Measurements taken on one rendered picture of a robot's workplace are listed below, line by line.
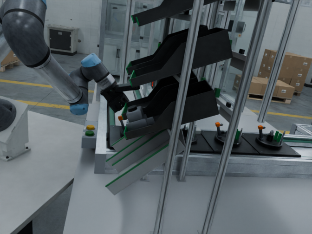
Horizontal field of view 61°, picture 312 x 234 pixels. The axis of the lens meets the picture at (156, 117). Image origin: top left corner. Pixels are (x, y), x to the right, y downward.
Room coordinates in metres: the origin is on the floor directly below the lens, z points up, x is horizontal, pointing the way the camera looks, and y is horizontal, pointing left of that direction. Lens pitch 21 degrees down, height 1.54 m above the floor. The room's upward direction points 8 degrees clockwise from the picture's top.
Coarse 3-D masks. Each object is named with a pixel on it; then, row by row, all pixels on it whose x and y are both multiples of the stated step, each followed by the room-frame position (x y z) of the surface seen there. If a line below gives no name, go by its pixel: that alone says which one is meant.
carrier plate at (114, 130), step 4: (112, 128) 1.24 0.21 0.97; (116, 128) 1.25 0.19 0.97; (120, 128) 1.26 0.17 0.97; (112, 132) 1.20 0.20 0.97; (116, 132) 1.20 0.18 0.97; (112, 136) 1.15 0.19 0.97; (116, 136) 1.16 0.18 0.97; (112, 140) 1.11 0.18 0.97; (116, 140) 1.12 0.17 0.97; (112, 148) 1.05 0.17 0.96
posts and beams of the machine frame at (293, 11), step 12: (300, 0) 2.01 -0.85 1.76; (204, 12) 2.09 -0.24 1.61; (204, 24) 2.06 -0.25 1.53; (288, 24) 2.01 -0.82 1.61; (288, 36) 2.01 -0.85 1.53; (276, 60) 2.02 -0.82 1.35; (276, 72) 2.01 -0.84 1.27; (264, 96) 2.04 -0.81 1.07; (264, 108) 2.01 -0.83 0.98; (264, 120) 2.01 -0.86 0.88
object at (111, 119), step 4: (112, 112) 1.53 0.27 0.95; (116, 112) 1.62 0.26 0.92; (120, 112) 1.63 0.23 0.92; (112, 116) 1.47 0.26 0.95; (116, 116) 1.55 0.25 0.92; (112, 120) 1.40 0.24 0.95; (116, 120) 1.48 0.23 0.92; (124, 120) 1.50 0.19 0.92; (112, 124) 1.34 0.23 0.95; (116, 124) 1.42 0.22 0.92; (120, 124) 1.43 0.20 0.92; (124, 124) 1.44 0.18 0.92; (108, 140) 1.32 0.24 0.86; (108, 144) 1.27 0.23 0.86; (108, 148) 1.23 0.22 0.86
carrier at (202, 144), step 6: (186, 126) 1.24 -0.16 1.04; (186, 132) 1.23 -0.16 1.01; (198, 132) 1.34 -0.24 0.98; (186, 138) 1.21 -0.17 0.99; (192, 138) 1.20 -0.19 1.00; (198, 138) 1.28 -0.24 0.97; (192, 144) 1.19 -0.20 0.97; (198, 144) 1.20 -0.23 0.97; (204, 144) 1.21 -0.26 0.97; (192, 150) 1.13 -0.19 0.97; (198, 150) 1.14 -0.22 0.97; (204, 150) 1.15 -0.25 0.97; (210, 150) 1.16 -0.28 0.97
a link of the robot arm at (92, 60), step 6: (90, 54) 1.15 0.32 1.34; (84, 60) 1.11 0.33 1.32; (90, 60) 1.11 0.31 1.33; (96, 60) 1.12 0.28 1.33; (84, 66) 1.11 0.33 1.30; (90, 66) 1.10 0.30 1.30; (96, 66) 1.11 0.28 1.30; (102, 66) 1.13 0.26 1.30; (84, 72) 1.12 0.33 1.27; (90, 72) 1.11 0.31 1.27; (96, 72) 1.11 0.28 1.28; (102, 72) 1.12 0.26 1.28; (108, 72) 1.14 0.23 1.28; (90, 78) 1.13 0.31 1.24; (96, 78) 1.12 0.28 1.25; (102, 78) 1.12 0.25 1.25
